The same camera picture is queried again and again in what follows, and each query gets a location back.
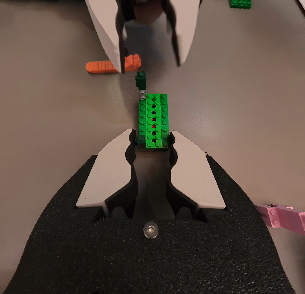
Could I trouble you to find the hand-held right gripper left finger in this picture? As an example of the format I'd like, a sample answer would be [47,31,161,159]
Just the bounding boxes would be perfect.
[76,129,139,218]

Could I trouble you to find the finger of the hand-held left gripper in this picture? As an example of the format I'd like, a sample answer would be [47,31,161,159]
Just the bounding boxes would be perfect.
[152,0,203,67]
[85,0,134,74]

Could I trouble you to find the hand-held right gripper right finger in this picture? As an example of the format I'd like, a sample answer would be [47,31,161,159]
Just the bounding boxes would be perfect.
[169,131,226,217]

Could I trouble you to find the dark green lego brick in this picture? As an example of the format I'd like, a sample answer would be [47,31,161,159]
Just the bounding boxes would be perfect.
[135,71,146,91]

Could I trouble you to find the green lego assembly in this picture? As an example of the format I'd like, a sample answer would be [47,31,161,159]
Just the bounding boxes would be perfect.
[137,90,171,152]

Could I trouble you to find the pink lego assembly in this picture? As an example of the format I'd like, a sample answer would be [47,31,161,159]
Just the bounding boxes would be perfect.
[256,203,305,235]

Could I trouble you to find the person's left hand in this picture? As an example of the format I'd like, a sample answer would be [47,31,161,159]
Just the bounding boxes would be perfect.
[133,1,166,25]

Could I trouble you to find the orange brick separator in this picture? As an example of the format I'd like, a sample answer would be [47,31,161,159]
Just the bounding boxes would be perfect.
[85,54,142,74]

